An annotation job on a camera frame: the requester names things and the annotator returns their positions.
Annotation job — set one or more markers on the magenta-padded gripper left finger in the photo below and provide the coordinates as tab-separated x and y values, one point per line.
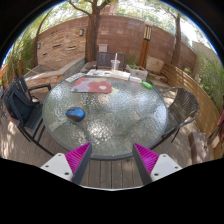
77	156

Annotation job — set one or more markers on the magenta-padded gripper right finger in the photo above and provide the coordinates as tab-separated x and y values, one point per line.
146	156

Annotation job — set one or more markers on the blue computer mouse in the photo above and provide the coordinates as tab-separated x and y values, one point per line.
75	114

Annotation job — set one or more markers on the floral mouse pad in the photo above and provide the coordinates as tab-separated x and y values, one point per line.
91	85

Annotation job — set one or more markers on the dark wicker chair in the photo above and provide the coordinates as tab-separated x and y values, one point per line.
181	106

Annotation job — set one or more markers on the green marker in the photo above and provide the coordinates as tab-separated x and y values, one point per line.
146	85

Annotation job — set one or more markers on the yellow card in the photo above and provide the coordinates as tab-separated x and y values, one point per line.
114	90

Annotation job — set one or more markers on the black slatted chair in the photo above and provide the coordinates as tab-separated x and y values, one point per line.
20	106

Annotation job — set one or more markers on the white blue booklet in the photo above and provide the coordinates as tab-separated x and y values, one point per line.
135	79

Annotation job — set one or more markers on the wooden slat fence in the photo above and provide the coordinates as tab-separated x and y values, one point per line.
196	96

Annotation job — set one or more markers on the white licence plate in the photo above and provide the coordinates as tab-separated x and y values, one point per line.
74	77

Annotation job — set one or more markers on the grey planter box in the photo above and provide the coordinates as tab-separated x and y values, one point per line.
138	72

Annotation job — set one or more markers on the white book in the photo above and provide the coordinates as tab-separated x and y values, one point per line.
120	75

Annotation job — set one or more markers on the stone raised garden bed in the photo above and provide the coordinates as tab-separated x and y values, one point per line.
50	75

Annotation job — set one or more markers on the colourful sticker sheet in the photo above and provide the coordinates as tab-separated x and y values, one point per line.
98	73

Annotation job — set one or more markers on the low concrete platform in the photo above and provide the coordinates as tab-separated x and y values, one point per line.
88	66

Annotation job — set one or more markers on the beige stone slab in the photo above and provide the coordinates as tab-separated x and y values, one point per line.
155	65

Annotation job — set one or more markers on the clear plastic cup with straw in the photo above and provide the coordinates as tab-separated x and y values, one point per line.
115	65

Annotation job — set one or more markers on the dark wooden armchair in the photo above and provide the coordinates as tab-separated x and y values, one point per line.
104	60

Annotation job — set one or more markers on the thin tree trunk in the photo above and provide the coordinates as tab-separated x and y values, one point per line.
177	43

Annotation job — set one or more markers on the large tree trunk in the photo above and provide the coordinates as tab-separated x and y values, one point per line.
91	36

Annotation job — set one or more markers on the wooden garden lamp post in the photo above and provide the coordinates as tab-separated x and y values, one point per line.
145	46

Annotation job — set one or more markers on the beige wall utility box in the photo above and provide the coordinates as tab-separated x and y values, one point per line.
103	48

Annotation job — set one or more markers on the wall lamp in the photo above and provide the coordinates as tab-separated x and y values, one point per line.
81	32
38	45

